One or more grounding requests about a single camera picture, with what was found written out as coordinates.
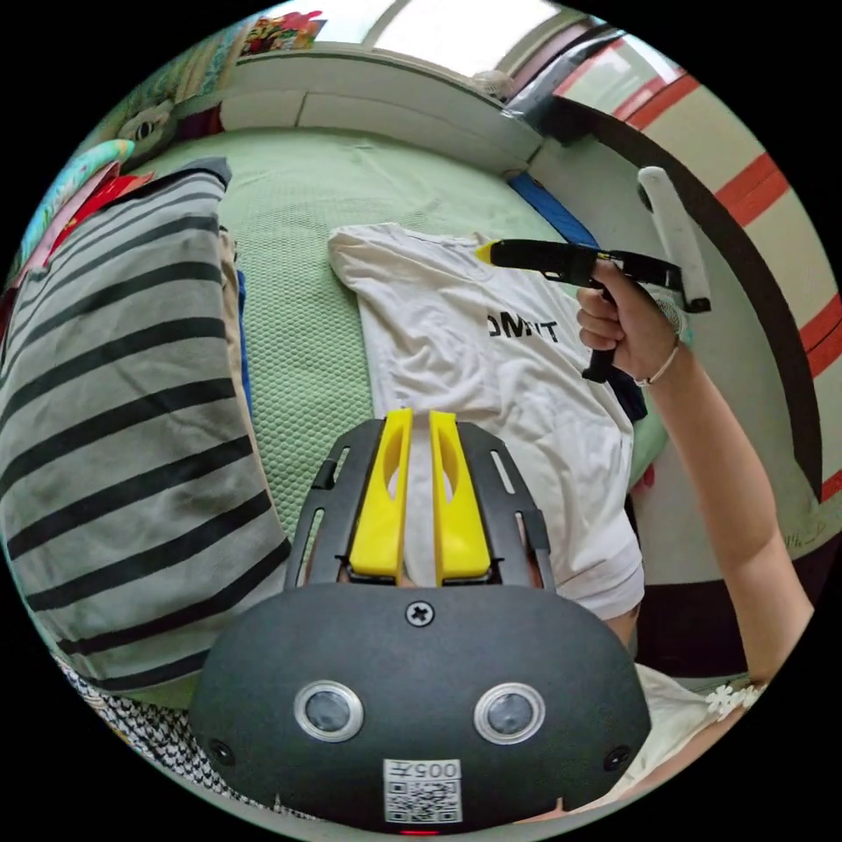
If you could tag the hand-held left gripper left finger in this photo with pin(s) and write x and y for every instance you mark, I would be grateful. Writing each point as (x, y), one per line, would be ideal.
(380, 520)

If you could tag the small white fan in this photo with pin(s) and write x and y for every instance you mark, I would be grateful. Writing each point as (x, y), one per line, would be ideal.
(493, 84)

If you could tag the plush toy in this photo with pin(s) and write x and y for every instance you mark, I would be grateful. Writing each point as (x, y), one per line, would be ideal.
(148, 128)

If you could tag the person's right forearm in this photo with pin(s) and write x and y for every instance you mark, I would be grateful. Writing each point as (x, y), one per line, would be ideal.
(730, 513)

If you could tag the person's body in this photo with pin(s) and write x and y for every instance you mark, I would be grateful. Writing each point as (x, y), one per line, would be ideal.
(684, 717)

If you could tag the person's right hand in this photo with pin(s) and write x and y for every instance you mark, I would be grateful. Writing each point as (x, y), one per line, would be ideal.
(625, 332)

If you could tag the window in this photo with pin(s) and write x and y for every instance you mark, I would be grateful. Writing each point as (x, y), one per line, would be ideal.
(460, 29)

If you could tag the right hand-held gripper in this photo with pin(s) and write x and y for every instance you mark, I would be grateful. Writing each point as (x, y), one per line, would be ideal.
(579, 266)

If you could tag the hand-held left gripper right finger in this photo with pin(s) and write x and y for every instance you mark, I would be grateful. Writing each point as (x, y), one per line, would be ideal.
(460, 526)

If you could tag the bed with green mat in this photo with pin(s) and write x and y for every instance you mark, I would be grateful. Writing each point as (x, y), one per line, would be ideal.
(302, 316)

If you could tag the white t-shirt with black print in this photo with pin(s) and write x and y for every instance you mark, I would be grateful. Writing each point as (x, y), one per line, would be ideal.
(500, 395)

